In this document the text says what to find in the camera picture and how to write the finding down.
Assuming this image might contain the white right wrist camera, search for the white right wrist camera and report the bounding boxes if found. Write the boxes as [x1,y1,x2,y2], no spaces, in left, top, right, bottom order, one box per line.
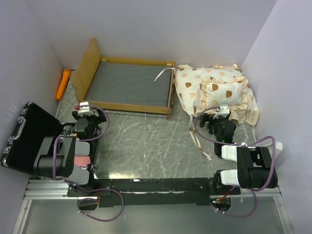
[214,104,231,119]

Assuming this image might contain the small bear print pillow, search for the small bear print pillow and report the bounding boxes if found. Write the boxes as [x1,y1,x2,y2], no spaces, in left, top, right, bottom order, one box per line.
[201,77,247,109]

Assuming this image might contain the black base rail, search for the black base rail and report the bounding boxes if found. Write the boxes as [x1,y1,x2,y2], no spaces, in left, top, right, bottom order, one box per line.
[67,177,241,208]

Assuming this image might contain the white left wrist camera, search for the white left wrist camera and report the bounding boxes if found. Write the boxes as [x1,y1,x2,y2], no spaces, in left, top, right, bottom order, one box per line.
[75,102,94,117]

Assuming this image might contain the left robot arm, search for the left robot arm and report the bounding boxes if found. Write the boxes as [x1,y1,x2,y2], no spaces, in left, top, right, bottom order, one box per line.
[34,107,108,196]

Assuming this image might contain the orange plastic carrot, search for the orange plastic carrot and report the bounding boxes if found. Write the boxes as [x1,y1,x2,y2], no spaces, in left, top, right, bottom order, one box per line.
[56,69,71,100]

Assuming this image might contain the aluminium frame rail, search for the aluminium frame rail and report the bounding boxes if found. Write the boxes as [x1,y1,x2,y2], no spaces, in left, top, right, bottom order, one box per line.
[24,180,282,200]

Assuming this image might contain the black open carrying case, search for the black open carrying case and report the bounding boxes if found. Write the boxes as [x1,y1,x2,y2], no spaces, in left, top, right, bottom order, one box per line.
[1,102,63,176]

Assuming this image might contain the pink paper sheets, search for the pink paper sheets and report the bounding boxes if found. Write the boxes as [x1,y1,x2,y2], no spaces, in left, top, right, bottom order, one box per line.
[74,156,91,167]

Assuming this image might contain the bear print bed mattress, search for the bear print bed mattress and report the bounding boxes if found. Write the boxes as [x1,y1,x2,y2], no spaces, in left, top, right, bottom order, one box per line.
[174,63,260,161]

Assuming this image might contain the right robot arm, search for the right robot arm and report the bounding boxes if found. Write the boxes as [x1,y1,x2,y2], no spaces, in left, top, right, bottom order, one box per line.
[197,113,278,194]

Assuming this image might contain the wooden pet bed frame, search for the wooden pet bed frame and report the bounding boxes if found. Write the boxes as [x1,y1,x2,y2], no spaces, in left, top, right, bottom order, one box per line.
[72,38,176,117]

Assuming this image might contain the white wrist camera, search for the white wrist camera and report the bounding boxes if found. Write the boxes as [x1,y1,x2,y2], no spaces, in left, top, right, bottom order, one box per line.
[214,104,231,119]
[75,102,94,117]

